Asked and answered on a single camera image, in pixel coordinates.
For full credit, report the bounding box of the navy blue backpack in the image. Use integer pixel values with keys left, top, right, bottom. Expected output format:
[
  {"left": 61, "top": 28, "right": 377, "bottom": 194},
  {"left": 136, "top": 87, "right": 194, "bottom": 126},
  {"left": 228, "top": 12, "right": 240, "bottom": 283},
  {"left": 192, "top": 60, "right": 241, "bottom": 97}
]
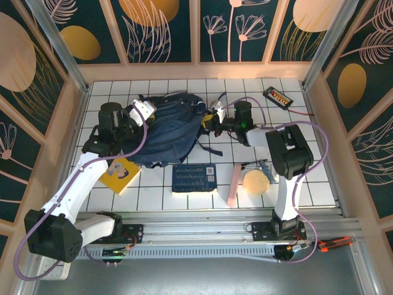
[{"left": 127, "top": 90, "right": 228, "bottom": 169}]

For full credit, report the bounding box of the yellow book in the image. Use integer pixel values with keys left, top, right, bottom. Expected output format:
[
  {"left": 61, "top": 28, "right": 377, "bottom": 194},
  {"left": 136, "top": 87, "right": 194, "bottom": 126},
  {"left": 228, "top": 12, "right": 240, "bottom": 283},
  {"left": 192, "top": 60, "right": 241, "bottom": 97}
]
[{"left": 98, "top": 158, "right": 142, "bottom": 196}]

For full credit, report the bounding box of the dark blue book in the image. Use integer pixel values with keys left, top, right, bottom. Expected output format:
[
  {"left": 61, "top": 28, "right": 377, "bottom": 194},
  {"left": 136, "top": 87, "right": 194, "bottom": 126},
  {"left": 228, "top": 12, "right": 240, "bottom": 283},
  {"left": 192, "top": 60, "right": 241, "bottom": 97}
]
[{"left": 171, "top": 164, "right": 219, "bottom": 194}]

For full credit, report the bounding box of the round beige disc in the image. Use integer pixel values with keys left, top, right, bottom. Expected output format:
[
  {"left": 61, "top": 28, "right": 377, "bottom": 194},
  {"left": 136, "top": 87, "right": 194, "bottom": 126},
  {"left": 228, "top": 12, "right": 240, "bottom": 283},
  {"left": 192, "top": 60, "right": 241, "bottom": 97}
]
[{"left": 242, "top": 170, "right": 271, "bottom": 196}]

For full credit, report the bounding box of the black charger board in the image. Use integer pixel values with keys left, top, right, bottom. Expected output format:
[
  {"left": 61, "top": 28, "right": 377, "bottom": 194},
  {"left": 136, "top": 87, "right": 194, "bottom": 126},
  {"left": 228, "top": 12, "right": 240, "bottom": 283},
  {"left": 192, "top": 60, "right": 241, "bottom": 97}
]
[{"left": 263, "top": 86, "right": 294, "bottom": 110}]

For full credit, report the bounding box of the orange black hand tool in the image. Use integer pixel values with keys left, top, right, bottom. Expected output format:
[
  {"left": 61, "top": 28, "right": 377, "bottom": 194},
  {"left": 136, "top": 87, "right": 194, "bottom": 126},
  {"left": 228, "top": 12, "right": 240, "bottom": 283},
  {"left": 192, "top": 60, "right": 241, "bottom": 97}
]
[{"left": 317, "top": 236, "right": 353, "bottom": 253}]

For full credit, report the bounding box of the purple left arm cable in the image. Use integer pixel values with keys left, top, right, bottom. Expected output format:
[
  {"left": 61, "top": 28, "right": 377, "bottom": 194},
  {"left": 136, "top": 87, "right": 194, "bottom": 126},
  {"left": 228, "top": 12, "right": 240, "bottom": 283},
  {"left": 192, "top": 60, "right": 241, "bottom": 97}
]
[{"left": 14, "top": 101, "right": 148, "bottom": 282}]

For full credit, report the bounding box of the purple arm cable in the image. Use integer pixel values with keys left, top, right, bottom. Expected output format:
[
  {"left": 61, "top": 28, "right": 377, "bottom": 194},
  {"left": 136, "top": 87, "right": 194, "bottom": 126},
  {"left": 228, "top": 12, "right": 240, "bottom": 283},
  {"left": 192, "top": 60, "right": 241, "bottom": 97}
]
[
  {"left": 225, "top": 96, "right": 329, "bottom": 265},
  {"left": 14, "top": 101, "right": 148, "bottom": 282}
]

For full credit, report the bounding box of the red wire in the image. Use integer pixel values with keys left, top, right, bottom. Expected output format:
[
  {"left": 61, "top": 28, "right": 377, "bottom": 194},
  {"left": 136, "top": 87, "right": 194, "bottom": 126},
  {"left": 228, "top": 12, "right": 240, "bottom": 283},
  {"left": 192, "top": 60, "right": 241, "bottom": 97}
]
[{"left": 288, "top": 107, "right": 316, "bottom": 117}]

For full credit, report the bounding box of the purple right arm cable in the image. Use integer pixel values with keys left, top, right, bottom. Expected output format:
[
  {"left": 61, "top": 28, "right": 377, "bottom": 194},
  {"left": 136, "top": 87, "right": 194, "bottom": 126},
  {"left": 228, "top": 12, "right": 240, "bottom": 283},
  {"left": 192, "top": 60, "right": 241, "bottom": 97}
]
[{"left": 225, "top": 96, "right": 329, "bottom": 265}]

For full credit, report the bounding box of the aluminium mounting rail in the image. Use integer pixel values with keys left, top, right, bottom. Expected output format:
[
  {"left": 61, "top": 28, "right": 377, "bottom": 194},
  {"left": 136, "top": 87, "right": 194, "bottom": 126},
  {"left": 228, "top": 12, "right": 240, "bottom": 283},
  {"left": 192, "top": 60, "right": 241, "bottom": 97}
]
[{"left": 76, "top": 210, "right": 362, "bottom": 246}]

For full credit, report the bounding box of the aluminium frame post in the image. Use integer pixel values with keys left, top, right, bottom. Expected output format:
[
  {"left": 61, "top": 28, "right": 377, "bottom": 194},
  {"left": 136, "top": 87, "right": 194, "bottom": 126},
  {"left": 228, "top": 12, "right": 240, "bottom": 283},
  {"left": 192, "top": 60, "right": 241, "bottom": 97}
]
[
  {"left": 301, "top": 0, "right": 359, "bottom": 90},
  {"left": 24, "top": 0, "right": 91, "bottom": 95}
]

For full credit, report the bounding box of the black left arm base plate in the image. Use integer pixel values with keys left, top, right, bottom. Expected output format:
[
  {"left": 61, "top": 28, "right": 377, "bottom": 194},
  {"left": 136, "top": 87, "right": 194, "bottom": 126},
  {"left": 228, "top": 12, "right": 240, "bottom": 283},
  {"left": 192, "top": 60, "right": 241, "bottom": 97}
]
[{"left": 88, "top": 223, "right": 144, "bottom": 245}]

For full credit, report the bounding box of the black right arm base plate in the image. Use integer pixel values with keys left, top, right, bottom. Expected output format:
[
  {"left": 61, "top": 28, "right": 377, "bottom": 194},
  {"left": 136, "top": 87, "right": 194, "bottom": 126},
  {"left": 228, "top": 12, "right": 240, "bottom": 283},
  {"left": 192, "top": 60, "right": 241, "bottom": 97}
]
[{"left": 251, "top": 221, "right": 307, "bottom": 242}]

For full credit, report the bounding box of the grey slotted cable duct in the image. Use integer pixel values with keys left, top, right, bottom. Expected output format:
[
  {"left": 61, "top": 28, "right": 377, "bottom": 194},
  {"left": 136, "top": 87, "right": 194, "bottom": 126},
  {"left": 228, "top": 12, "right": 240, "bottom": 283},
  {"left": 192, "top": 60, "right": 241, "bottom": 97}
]
[{"left": 72, "top": 245, "right": 277, "bottom": 261}]

